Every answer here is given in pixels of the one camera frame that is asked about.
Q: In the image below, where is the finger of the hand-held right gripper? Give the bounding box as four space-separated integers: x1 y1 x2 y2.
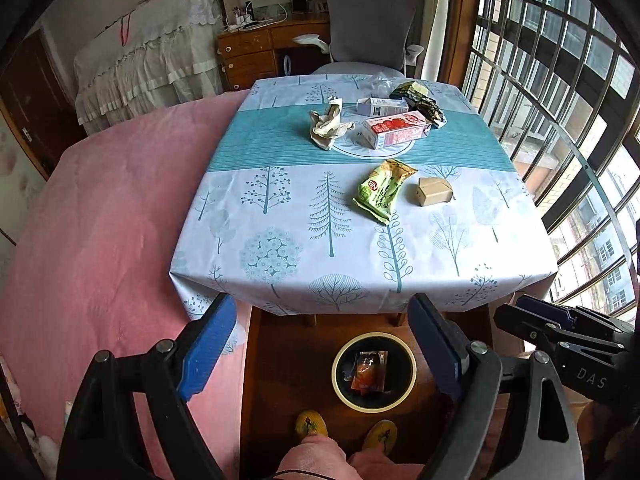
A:
494 303 631 348
515 295 640 336

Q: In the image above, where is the white lace cloth cover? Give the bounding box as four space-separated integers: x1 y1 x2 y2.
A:
74 0 223 123

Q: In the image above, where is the dark wooden door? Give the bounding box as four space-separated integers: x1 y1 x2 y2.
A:
0 35 86 181

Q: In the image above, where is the small brown carton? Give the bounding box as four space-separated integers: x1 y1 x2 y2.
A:
412 176 456 207

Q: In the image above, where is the wooden table frame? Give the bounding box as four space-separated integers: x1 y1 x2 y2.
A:
305 312 406 328

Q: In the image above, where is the red white carton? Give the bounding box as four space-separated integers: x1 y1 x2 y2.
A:
363 111 432 149

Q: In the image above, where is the clear plastic wrap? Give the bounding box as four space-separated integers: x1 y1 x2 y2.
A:
367 72 401 98

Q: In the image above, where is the pink bed blanket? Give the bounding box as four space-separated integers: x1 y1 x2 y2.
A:
0 91 251 480

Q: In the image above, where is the cream dark chocolate box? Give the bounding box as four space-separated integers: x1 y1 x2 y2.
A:
390 80 431 106

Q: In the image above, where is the person's right leg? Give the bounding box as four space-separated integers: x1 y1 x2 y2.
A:
347 450 426 480

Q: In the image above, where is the dark window grille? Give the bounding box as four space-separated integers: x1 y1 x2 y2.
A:
470 0 640 321

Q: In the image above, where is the white curtain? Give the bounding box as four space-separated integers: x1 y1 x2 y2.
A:
430 0 458 81

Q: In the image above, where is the wooden desk with drawers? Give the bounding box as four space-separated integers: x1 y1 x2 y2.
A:
217 12 333 93

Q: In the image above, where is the person's leg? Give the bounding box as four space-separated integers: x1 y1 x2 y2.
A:
347 450 426 480
272 435 348 480

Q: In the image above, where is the person's left leg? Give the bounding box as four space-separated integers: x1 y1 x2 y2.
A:
272 435 348 480

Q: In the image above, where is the green snack packet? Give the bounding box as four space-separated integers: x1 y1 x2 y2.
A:
352 159 418 226

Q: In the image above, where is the white power strip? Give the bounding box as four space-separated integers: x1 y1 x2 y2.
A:
226 15 273 31

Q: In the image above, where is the grey office chair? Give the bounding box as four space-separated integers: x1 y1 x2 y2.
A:
295 0 425 77

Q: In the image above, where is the tree printed tablecloth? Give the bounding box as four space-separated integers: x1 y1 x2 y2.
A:
169 74 558 357

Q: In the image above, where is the orange snack packet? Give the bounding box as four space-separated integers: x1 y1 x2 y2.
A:
349 351 388 393

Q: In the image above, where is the cream rimmed round bin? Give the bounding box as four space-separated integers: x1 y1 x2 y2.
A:
331 332 417 413

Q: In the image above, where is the dark wrapper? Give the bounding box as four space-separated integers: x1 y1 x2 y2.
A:
415 96 447 130

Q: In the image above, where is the white round mat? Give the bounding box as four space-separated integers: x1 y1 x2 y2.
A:
332 120 416 159

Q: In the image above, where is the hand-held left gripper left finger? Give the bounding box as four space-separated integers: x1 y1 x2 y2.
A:
56 292 238 480

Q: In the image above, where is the beige wrapper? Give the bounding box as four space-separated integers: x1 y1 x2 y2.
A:
308 99 357 152

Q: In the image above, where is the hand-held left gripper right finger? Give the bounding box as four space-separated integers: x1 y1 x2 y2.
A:
407 292 586 480

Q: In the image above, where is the white purple small box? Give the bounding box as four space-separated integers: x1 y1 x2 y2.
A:
356 97 410 117

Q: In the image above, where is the yellow slipper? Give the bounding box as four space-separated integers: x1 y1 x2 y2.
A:
295 410 329 440
361 420 398 453

